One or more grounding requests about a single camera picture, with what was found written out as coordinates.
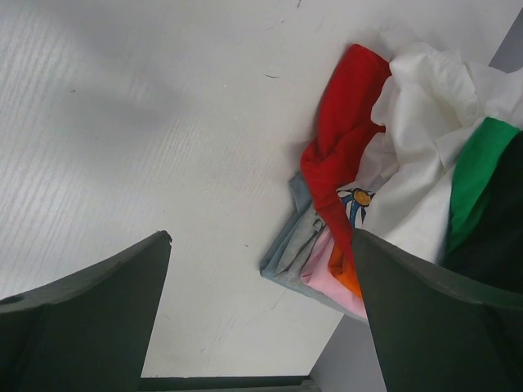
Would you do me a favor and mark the red t-shirt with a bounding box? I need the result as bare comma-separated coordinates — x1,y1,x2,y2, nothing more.
300,44,391,264

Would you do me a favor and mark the green t-shirt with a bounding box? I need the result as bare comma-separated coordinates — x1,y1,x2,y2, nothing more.
445,117,521,255

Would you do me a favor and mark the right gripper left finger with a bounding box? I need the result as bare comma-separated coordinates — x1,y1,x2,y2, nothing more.
1,231,171,391

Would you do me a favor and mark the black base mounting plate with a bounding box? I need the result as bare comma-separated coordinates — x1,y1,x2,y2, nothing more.
138,376,321,391

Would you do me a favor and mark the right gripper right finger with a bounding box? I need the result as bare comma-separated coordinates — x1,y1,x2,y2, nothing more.
351,229,522,391

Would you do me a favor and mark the light blue t-shirt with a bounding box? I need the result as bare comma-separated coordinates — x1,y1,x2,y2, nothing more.
260,172,365,323

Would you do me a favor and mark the pink t-shirt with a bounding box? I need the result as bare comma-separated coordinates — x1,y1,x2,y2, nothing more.
300,228,368,322

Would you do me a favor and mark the grey t-shirt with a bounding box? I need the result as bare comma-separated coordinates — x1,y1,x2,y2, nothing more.
262,205,325,297

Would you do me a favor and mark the orange t-shirt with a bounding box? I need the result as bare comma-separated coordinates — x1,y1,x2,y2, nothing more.
328,243,363,299

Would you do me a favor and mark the black folded t-shirt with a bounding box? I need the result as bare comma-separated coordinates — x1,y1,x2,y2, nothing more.
443,134,522,293

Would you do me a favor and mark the white t-shirt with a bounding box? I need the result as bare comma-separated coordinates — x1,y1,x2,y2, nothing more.
337,42,522,264

